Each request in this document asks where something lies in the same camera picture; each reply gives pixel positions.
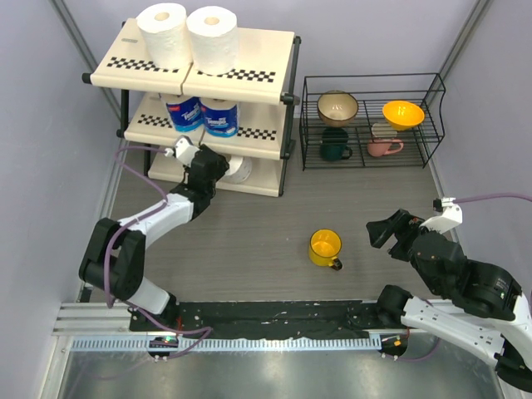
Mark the cream three-tier shelf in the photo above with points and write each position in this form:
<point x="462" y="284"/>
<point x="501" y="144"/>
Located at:
<point x="262" y="83"/>

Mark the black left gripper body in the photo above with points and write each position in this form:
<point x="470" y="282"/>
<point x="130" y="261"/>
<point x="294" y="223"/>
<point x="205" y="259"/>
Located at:
<point x="221" y="169"/>

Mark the pink mug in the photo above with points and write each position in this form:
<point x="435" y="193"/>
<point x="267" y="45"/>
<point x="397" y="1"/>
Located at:
<point x="383" y="147"/>

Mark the beige ceramic bowl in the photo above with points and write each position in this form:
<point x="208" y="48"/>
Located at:
<point x="337" y="108"/>

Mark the white slotted cable duct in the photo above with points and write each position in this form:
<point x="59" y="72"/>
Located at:
<point x="153" y="343"/>

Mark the dark green mug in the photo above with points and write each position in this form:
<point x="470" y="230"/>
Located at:
<point x="334" y="145"/>

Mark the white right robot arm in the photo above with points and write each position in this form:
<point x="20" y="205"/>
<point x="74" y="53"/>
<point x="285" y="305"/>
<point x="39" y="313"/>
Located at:
<point x="479" y="289"/>

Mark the orange bowl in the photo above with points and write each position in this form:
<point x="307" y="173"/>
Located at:
<point x="403" y="115"/>

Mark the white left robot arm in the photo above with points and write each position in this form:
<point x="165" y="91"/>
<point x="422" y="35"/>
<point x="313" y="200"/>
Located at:
<point x="114" y="260"/>

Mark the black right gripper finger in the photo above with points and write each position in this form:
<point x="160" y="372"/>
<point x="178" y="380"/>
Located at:
<point x="402" y="247"/>
<point x="380" y="231"/>

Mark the blue paper roll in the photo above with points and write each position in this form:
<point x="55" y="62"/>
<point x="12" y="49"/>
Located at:
<point x="184" y="111"/>
<point x="221" y="117"/>

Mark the black wire rack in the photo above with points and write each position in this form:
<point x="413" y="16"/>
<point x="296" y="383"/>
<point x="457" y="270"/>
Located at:
<point x="372" y="92"/>

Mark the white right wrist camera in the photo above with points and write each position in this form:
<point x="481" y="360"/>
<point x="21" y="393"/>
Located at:
<point x="448" y="215"/>

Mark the white paper towel roll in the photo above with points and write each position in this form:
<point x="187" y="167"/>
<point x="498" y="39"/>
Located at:
<point x="163" y="28"/>
<point x="214" y="39"/>

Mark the floral print paper roll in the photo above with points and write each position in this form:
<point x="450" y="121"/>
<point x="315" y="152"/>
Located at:
<point x="240" y="168"/>

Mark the yellow mug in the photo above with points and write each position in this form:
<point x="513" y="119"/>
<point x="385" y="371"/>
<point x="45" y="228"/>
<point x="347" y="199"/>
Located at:
<point x="324" y="248"/>

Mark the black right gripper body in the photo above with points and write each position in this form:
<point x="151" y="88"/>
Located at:
<point x="435" y="285"/>

